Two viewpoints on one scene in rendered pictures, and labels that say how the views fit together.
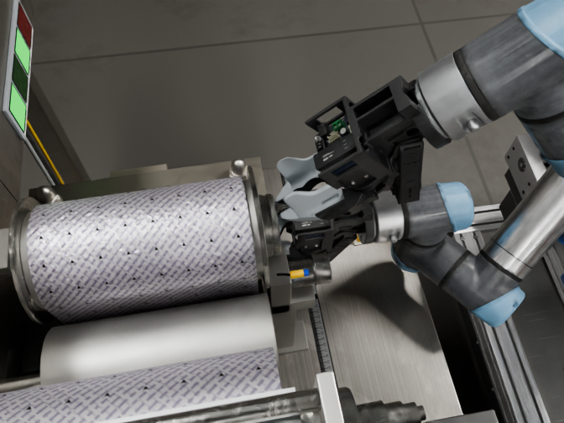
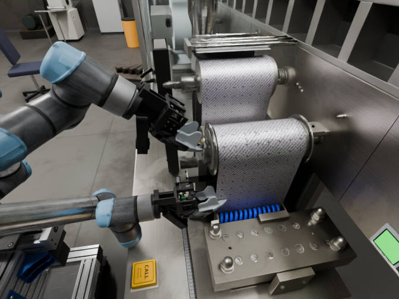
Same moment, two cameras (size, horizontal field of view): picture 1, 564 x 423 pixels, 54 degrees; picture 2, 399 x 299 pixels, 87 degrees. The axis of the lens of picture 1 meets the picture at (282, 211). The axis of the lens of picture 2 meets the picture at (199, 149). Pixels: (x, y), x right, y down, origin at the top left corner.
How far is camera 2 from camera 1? 0.79 m
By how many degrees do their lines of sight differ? 80
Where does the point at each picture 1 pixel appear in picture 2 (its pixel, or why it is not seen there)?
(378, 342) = not seen: hidden behind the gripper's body
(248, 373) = (208, 68)
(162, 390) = (228, 66)
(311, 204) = (186, 130)
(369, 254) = (151, 253)
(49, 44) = not seen: outside the picture
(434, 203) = (119, 200)
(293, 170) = (194, 139)
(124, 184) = (299, 259)
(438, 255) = not seen: hidden behind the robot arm
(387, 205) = (144, 199)
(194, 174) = (257, 267)
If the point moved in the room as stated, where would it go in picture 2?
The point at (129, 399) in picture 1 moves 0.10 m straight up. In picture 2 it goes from (236, 64) to (240, 28)
